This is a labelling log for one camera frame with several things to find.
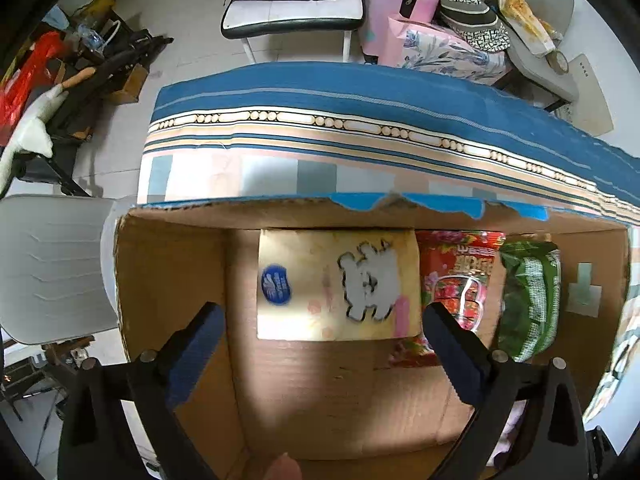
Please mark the orange snack packet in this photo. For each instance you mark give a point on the orange snack packet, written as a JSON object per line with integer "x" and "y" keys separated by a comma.
{"x": 525, "y": 15}

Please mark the green packet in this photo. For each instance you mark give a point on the green packet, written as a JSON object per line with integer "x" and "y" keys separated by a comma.
{"x": 530, "y": 300}

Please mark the tape roll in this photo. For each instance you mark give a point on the tape roll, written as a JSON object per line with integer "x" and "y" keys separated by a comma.
{"x": 559, "y": 61}

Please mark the yellow tissue pack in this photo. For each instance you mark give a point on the yellow tissue pack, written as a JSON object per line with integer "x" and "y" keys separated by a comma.
{"x": 305, "y": 285}

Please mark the white plush goose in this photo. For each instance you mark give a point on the white plush goose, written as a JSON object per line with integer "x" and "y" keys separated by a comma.
{"x": 30, "y": 130}

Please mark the white flat board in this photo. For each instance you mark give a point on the white flat board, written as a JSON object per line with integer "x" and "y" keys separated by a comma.
{"x": 592, "y": 95}

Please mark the floral cloth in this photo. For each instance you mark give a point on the floral cloth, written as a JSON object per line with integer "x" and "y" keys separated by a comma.
{"x": 617, "y": 355}

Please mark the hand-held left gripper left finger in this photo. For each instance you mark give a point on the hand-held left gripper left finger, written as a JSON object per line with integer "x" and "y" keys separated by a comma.
{"x": 196, "y": 355}

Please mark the red plastic bag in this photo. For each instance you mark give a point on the red plastic bag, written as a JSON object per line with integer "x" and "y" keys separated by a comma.
{"x": 25, "y": 80}

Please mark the large cardboard box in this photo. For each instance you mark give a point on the large cardboard box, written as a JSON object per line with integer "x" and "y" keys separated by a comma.
{"x": 310, "y": 400}

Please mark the floral pink pillow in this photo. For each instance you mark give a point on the floral pink pillow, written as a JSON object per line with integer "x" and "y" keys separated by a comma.
{"x": 440, "y": 55}

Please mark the white cushioned chair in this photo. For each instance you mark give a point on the white cushioned chair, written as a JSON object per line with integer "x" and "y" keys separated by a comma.
{"x": 295, "y": 15}

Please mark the pink suitcase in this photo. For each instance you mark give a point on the pink suitcase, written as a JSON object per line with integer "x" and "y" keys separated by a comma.
{"x": 385, "y": 5}

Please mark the black and white patterned bag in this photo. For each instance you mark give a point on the black and white patterned bag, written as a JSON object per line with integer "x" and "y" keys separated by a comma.
{"x": 465, "y": 5}

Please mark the grey chair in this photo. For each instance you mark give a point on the grey chair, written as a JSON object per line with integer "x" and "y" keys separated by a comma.
{"x": 545, "y": 65}

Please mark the small cardboard box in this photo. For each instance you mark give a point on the small cardboard box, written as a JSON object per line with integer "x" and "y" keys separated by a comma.
{"x": 127, "y": 87}

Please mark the red floral packet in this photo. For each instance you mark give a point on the red floral packet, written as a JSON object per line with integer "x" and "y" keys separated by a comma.
{"x": 452, "y": 265}

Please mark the black folded stand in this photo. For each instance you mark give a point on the black folded stand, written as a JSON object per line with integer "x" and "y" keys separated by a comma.
{"x": 125, "y": 55}

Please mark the blue striped bed sheet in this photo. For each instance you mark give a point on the blue striped bed sheet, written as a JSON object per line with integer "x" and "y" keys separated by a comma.
{"x": 325, "y": 125}

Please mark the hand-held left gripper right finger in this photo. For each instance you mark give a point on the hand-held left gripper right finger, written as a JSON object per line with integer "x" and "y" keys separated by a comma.
{"x": 456, "y": 360}

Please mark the person's left hand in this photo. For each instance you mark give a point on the person's left hand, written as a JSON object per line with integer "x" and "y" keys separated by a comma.
{"x": 283, "y": 467}

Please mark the white plastic chair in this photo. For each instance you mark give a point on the white plastic chair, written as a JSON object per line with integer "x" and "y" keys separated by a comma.
{"x": 50, "y": 265}

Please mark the pink cloth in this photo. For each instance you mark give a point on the pink cloth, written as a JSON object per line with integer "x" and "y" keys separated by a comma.
{"x": 515, "y": 430}

